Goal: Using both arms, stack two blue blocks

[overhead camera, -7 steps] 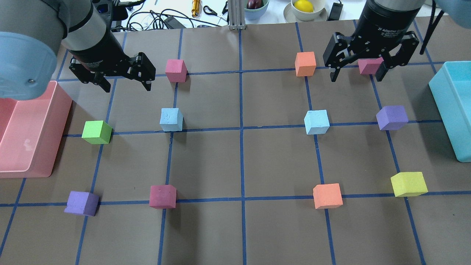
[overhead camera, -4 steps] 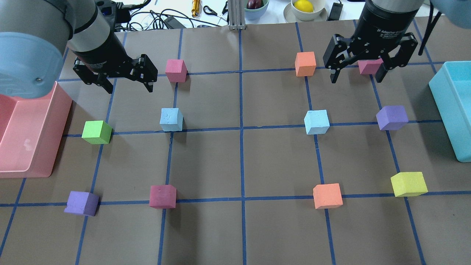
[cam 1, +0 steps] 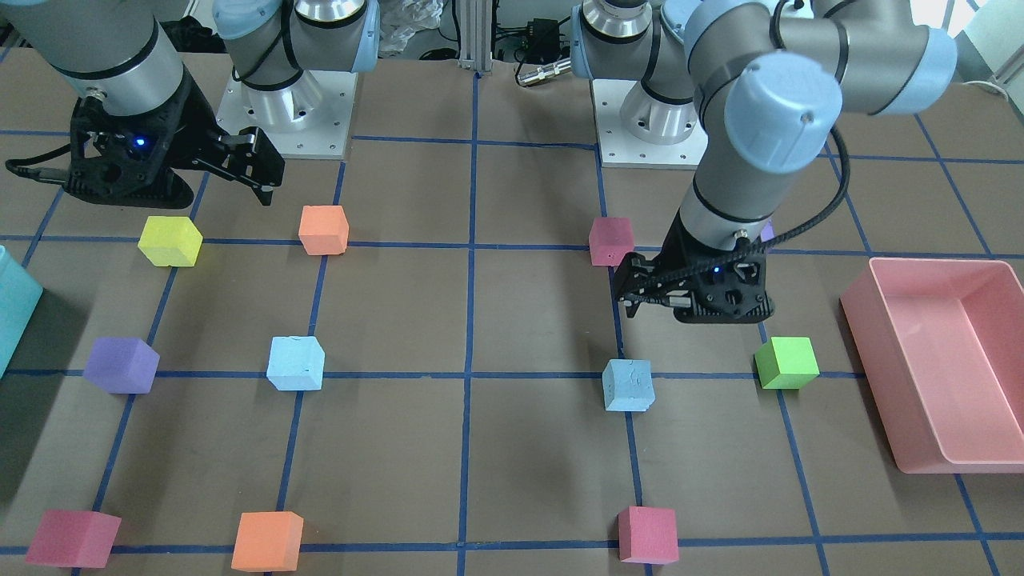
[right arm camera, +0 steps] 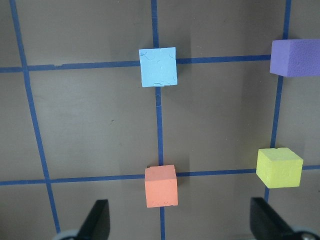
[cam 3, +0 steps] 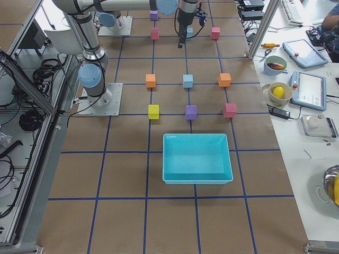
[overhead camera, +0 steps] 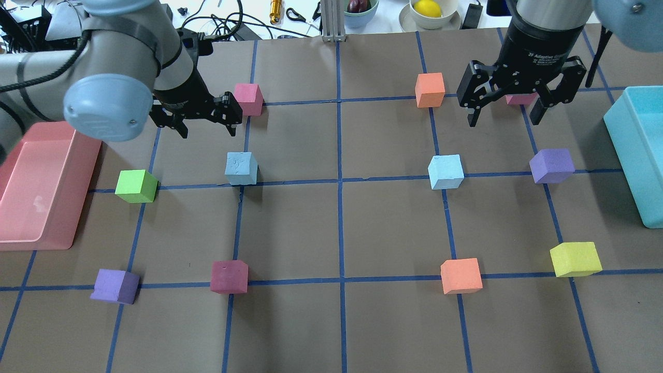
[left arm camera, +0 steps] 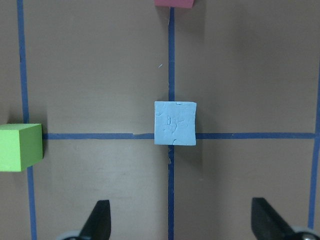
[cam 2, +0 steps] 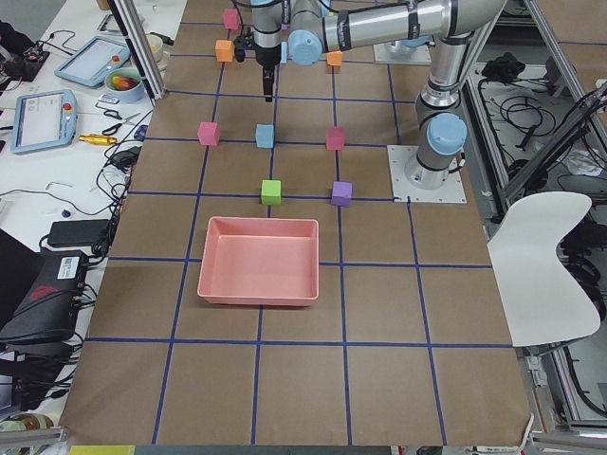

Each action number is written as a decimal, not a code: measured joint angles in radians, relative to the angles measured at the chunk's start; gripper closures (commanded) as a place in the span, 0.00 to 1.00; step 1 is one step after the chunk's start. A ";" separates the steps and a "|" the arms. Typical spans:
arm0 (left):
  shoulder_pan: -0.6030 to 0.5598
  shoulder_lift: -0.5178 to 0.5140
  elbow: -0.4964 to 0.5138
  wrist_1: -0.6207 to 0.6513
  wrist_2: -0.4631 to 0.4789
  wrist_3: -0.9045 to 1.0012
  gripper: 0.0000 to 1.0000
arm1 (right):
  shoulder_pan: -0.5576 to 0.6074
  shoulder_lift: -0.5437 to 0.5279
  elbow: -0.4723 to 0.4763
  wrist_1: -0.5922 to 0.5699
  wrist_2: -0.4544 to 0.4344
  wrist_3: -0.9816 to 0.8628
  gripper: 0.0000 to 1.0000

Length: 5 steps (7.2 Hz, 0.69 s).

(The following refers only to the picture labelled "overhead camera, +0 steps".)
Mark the green block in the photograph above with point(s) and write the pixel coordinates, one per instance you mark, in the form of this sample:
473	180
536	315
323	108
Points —
136	186

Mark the black scissors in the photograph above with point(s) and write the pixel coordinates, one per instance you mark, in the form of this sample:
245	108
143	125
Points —
294	16

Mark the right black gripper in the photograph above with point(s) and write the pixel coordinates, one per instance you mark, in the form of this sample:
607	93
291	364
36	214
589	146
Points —
529	51

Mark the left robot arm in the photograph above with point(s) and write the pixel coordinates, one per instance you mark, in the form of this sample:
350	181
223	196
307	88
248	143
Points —
132	65

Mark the purple block right side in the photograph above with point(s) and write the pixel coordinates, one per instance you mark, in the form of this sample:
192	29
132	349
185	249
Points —
551	166

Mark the pink tray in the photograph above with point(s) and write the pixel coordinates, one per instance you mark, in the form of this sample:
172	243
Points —
45	180

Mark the red block near base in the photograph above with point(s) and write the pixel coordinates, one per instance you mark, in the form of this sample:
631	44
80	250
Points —
229	277

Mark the far red block right side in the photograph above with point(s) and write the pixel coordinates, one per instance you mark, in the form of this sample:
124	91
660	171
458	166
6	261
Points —
521	99

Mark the orange block near base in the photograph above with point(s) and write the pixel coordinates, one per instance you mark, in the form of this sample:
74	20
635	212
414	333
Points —
461	276

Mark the aluminium frame post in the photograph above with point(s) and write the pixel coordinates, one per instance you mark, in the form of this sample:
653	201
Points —
333	20

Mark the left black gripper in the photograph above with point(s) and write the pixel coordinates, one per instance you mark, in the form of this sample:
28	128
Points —
192	98

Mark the far orange block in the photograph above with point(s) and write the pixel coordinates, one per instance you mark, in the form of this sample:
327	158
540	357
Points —
430	90

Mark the brass cylinder tool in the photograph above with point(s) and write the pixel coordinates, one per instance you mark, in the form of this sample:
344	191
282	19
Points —
275	11

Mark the light blue block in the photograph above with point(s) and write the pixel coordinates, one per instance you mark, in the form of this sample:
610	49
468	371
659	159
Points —
445	172
241	168

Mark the bowl with red fruit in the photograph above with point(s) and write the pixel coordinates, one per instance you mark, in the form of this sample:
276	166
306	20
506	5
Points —
359	13

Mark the purple block near base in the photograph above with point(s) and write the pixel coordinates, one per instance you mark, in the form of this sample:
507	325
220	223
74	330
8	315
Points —
115	286

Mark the cyan tray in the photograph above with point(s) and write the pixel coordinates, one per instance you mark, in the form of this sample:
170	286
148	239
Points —
634	124

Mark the bowl with lemon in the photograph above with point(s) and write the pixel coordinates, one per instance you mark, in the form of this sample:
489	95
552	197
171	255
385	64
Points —
429	15

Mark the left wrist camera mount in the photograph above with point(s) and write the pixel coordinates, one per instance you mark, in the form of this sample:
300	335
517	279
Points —
195	43

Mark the yellow block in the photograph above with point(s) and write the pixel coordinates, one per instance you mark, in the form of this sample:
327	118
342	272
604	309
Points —
575	259

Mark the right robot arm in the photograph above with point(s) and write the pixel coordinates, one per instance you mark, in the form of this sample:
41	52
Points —
637	24

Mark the black power adapter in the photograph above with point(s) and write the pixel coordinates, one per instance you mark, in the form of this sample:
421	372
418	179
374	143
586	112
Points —
473	16

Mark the far red block left side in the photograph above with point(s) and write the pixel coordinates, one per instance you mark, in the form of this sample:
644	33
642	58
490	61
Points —
250	98

